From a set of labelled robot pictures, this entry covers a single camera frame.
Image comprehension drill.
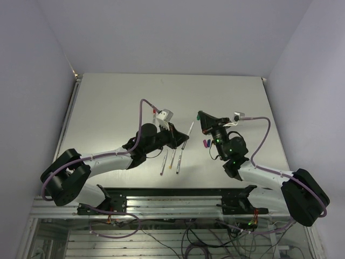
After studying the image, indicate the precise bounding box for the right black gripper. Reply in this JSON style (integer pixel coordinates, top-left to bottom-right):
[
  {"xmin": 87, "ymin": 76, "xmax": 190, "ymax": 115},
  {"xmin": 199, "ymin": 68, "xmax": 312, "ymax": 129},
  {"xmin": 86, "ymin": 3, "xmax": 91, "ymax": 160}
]
[{"xmin": 199, "ymin": 111, "xmax": 232, "ymax": 160}]

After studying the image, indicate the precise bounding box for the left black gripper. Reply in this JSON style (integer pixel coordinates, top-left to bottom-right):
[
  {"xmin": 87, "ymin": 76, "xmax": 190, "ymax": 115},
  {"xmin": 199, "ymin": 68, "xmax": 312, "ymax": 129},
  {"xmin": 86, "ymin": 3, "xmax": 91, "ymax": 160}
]
[{"xmin": 144, "ymin": 122, "xmax": 189, "ymax": 154}]

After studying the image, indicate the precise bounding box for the green white pen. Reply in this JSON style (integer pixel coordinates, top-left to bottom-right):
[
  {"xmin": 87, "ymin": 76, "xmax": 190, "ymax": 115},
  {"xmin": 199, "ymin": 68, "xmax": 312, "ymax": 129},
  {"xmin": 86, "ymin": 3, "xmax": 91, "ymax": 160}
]
[{"xmin": 181, "ymin": 121, "xmax": 195, "ymax": 150}]

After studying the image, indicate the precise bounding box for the red white pen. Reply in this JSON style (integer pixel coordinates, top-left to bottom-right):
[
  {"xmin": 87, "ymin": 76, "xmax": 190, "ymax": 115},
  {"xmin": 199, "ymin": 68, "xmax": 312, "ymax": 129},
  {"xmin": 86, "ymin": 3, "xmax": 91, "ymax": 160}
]
[{"xmin": 152, "ymin": 113, "xmax": 156, "ymax": 125}]

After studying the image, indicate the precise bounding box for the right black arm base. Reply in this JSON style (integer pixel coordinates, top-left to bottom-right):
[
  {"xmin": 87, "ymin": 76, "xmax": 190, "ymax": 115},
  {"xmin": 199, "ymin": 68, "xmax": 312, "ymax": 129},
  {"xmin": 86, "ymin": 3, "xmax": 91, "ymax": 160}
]
[{"xmin": 216, "ymin": 185, "xmax": 268, "ymax": 215}]

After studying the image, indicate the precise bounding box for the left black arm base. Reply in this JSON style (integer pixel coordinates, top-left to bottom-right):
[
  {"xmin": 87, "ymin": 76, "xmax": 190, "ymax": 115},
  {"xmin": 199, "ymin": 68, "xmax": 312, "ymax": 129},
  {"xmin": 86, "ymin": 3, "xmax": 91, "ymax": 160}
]
[{"xmin": 76, "ymin": 184, "xmax": 127, "ymax": 216}]

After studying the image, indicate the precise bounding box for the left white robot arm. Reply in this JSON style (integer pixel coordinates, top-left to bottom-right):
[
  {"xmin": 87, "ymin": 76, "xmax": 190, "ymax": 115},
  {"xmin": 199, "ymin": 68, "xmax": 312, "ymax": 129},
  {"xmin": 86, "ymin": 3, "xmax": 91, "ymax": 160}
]
[{"xmin": 40, "ymin": 123, "xmax": 189, "ymax": 214}]

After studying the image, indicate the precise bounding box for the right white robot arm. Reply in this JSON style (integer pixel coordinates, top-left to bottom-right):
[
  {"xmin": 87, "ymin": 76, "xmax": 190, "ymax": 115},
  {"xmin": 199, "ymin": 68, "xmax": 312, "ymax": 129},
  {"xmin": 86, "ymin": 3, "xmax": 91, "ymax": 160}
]
[{"xmin": 197, "ymin": 111, "xmax": 330, "ymax": 227}]

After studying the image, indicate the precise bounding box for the yellow white pen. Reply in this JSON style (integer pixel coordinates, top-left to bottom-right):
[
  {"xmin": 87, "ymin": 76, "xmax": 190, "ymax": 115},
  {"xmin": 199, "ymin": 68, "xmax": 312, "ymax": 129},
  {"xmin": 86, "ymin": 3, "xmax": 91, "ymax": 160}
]
[{"xmin": 169, "ymin": 149, "xmax": 177, "ymax": 169}]

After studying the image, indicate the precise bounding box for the magenta pen cap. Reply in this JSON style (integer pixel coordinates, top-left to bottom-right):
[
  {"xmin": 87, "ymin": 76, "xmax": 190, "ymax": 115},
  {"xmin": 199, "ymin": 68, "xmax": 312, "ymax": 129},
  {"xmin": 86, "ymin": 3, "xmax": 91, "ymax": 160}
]
[{"xmin": 203, "ymin": 139, "xmax": 208, "ymax": 148}]

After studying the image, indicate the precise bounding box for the blue white pen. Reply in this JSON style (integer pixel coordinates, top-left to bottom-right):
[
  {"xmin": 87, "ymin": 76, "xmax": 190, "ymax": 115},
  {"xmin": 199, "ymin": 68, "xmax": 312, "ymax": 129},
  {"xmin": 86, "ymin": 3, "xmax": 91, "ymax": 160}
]
[{"xmin": 176, "ymin": 149, "xmax": 183, "ymax": 174}]

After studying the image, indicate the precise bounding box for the magenta white pen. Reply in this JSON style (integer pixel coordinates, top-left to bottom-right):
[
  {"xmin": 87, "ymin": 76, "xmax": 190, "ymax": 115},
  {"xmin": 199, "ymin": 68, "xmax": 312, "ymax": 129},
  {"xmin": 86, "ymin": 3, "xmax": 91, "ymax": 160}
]
[{"xmin": 160, "ymin": 149, "xmax": 169, "ymax": 176}]

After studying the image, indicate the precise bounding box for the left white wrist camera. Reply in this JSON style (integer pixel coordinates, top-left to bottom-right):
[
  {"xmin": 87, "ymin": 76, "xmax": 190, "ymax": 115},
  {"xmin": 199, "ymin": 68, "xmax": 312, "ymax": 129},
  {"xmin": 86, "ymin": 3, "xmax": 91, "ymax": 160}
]
[{"xmin": 156, "ymin": 109, "xmax": 174, "ymax": 123}]

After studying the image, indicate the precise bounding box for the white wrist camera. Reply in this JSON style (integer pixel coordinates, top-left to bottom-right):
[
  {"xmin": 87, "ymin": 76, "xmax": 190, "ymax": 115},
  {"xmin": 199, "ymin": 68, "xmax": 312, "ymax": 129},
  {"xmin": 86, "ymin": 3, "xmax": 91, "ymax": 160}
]
[
  {"xmin": 156, "ymin": 109, "xmax": 174, "ymax": 123},
  {"xmin": 231, "ymin": 112, "xmax": 245, "ymax": 126}
]

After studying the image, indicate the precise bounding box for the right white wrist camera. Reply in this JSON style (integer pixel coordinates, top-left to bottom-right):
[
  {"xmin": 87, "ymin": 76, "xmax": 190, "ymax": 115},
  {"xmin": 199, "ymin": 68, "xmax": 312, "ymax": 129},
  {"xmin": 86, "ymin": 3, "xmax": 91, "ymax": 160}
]
[{"xmin": 231, "ymin": 112, "xmax": 245, "ymax": 126}]

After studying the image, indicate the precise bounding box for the aluminium frame rail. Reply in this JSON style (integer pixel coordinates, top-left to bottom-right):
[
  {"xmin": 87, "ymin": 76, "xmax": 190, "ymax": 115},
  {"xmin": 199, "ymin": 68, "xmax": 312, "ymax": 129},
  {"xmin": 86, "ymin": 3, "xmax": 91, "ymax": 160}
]
[{"xmin": 29, "ymin": 195, "xmax": 311, "ymax": 219}]

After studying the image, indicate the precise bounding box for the cable bundle under table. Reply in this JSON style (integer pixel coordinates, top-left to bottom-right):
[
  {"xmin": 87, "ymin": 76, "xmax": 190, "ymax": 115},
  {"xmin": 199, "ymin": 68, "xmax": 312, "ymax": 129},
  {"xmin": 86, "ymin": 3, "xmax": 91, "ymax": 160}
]
[{"xmin": 88, "ymin": 213, "xmax": 297, "ymax": 259}]

